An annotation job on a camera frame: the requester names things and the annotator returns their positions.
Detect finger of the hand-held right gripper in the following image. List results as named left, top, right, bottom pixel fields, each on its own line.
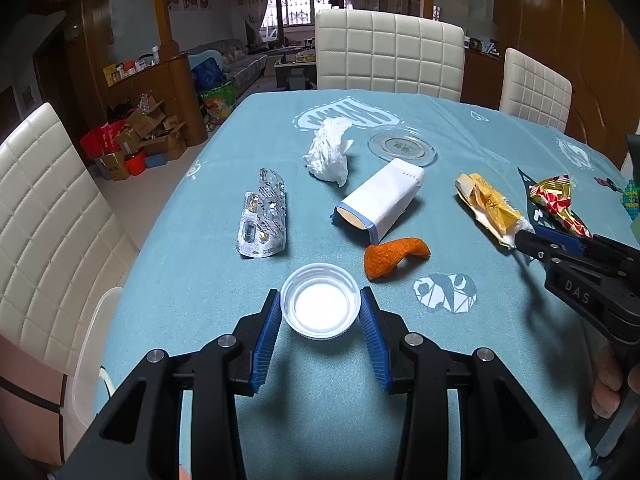
left=533, top=225, right=596, bottom=256
left=514, top=230, right=564, bottom=267

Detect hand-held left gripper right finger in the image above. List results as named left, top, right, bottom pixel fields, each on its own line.
left=359, top=286, right=583, bottom=480

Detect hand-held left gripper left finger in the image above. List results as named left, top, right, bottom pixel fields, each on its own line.
left=55, top=287, right=283, bottom=480

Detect yellow snack wrapper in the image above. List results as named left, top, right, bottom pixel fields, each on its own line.
left=454, top=172, right=536, bottom=250

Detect white plastic lid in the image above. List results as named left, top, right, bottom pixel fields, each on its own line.
left=280, top=263, right=362, bottom=340

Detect white tissue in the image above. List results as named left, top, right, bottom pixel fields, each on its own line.
left=302, top=117, right=356, bottom=189

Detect person's right hand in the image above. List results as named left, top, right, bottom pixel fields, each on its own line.
left=591, top=342, right=626, bottom=419

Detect red yellow patterned wrapper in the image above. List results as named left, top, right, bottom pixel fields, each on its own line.
left=529, top=174, right=594, bottom=239

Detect beaded tissue box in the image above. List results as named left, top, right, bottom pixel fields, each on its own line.
left=622, top=180, right=640, bottom=221

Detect orange peel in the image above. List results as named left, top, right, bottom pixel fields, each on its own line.
left=364, top=237, right=432, bottom=281

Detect teal printed tablecloth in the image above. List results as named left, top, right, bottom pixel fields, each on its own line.
left=92, top=89, right=640, bottom=480

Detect silver foil blister pack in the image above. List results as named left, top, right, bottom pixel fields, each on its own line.
left=236, top=191, right=287, bottom=260
left=257, top=168, right=290, bottom=241

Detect white box with blue tape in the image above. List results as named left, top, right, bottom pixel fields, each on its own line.
left=330, top=157, right=427, bottom=242

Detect cream quilted chair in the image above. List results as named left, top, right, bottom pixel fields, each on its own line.
left=499, top=48, right=574, bottom=134
left=0, top=102, right=139, bottom=376
left=314, top=8, right=466, bottom=103

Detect round clear glass dish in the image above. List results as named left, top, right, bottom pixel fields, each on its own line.
left=367, top=129, right=439, bottom=165

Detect brown wooden door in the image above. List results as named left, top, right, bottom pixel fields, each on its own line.
left=494, top=0, right=637, bottom=162

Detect pile of cardboard boxes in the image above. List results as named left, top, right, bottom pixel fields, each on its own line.
left=95, top=95, right=189, bottom=181

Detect green printed shopping bag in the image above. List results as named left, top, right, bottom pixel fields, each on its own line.
left=200, top=82, right=239, bottom=126

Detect red paper bag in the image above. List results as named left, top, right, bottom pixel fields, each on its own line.
left=80, top=122, right=126, bottom=159

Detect blue bag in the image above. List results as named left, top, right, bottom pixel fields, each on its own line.
left=191, top=57, right=226, bottom=94

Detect grey patterned sofa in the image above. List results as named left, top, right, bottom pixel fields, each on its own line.
left=185, top=37, right=269, bottom=91

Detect barred window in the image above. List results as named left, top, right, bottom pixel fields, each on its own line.
left=267, top=0, right=334, bottom=29

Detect wooden half-wall with column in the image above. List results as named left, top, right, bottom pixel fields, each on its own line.
left=65, top=0, right=209, bottom=146

